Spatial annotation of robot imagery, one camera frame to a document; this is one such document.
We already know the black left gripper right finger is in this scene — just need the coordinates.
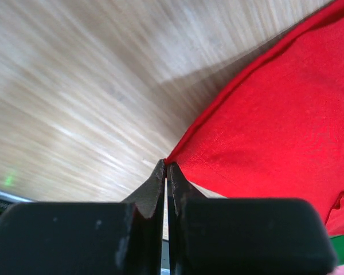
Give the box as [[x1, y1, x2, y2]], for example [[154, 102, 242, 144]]
[[168, 163, 337, 274]]

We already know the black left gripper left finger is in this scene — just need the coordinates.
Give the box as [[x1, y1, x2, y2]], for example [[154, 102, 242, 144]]
[[0, 160, 165, 274]]

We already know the red t-shirt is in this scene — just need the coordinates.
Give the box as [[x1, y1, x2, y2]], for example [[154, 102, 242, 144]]
[[166, 1, 344, 235]]

